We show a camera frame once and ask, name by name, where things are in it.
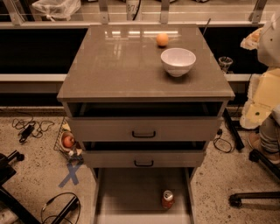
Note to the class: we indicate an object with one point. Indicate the red coke can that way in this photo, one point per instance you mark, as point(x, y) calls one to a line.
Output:
point(167, 199)

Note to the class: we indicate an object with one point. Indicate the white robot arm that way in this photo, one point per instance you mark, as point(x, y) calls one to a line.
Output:
point(263, 90)

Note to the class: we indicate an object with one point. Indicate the grey drawer cabinet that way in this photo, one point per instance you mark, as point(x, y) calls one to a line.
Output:
point(118, 72)

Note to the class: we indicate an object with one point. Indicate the top grey drawer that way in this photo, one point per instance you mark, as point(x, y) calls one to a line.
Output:
point(136, 129)

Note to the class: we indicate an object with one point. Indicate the grey drawer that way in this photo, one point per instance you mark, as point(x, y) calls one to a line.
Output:
point(133, 196)
point(144, 154)
point(136, 129)

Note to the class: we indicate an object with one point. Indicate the middle grey drawer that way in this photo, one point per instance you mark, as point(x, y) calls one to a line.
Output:
point(144, 154)

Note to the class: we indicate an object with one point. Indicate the bottom grey drawer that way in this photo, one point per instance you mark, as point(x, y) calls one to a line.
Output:
point(133, 196)

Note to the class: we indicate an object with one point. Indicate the white ceramic bowl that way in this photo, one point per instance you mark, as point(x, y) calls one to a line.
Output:
point(177, 61)

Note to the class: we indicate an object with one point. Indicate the orange fruit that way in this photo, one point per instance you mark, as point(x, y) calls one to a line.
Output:
point(162, 39)

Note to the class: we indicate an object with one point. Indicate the red apple in basket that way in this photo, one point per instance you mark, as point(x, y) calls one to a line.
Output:
point(68, 141)

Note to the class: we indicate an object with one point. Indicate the blue tape cross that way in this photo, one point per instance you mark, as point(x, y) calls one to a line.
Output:
point(71, 176)

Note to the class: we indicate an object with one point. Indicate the clear glass cup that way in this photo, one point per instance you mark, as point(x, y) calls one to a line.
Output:
point(225, 63)

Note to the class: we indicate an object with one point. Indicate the person leg with shoe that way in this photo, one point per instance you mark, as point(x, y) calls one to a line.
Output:
point(267, 140)

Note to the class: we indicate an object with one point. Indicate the white plastic bag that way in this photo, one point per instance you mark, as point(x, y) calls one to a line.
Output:
point(57, 9)

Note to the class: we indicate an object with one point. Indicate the wire basket with items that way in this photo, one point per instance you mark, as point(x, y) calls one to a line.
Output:
point(73, 153)

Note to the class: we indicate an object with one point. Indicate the black power adapter with cable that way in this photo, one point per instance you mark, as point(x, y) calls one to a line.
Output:
point(27, 126)

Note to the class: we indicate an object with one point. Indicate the black stand with cable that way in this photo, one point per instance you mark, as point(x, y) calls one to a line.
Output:
point(17, 196)

